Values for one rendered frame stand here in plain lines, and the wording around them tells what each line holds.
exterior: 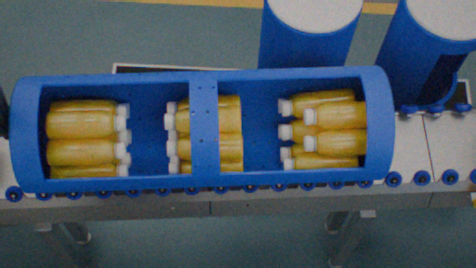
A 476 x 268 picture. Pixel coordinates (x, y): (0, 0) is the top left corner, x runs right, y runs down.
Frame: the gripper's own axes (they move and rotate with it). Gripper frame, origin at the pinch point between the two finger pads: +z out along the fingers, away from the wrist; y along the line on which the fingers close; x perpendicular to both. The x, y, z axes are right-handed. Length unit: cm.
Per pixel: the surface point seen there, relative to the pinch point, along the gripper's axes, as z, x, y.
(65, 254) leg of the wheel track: 80, -2, 7
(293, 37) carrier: 17, 71, -35
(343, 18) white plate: 12, 85, -38
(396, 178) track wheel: 19, 95, 8
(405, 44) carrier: 24, 106, -36
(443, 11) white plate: 12, 114, -39
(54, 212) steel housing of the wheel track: 28.1, 5.3, 10.6
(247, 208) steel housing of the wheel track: 30, 56, 11
